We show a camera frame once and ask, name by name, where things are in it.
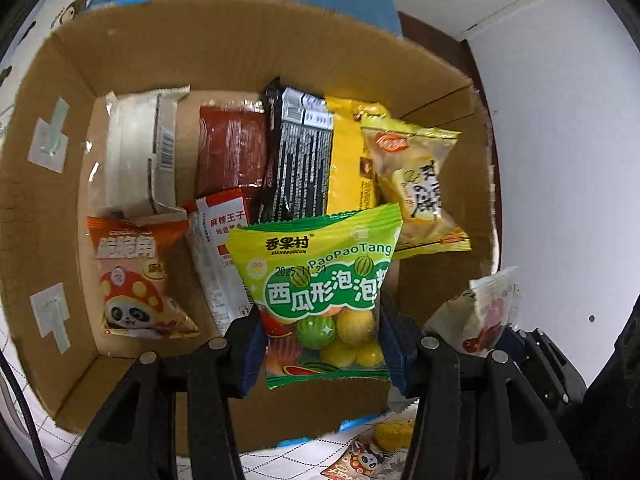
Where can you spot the cardboard box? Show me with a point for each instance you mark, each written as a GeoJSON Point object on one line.
{"type": "Point", "coordinates": [225, 50]}

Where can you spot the yellow snack packet black label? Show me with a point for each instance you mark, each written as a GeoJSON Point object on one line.
{"type": "Point", "coordinates": [347, 160]}

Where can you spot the dark red snack packet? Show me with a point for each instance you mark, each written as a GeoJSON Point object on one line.
{"type": "Point", "coordinates": [230, 155]}

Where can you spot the plain yellow snack packet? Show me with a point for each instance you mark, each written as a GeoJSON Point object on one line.
{"type": "Point", "coordinates": [392, 435]}

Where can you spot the white floral quilted blanket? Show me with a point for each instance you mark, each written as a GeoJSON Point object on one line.
{"type": "Point", "coordinates": [310, 462]}

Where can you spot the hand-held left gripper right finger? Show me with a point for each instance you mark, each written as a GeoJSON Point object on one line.
{"type": "Point", "coordinates": [395, 350]}

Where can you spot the yellow pastry packet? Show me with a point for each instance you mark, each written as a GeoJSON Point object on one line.
{"type": "Point", "coordinates": [415, 185]}

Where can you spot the long red white snack packet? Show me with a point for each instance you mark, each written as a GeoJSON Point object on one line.
{"type": "Point", "coordinates": [210, 255]}

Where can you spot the pale packet with red fruit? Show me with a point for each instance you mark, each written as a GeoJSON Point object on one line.
{"type": "Point", "coordinates": [470, 310]}

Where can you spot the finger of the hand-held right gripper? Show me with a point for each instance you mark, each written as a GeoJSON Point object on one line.
{"type": "Point", "coordinates": [545, 365]}

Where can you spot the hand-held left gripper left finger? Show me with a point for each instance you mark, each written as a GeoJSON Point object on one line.
{"type": "Point", "coordinates": [250, 360]}

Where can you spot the orange panda snack packet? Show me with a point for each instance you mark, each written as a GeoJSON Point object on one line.
{"type": "Point", "coordinates": [135, 270]}
{"type": "Point", "coordinates": [360, 462]}

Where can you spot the green gum ball packet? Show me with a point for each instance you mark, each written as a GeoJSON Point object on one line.
{"type": "Point", "coordinates": [320, 270]}

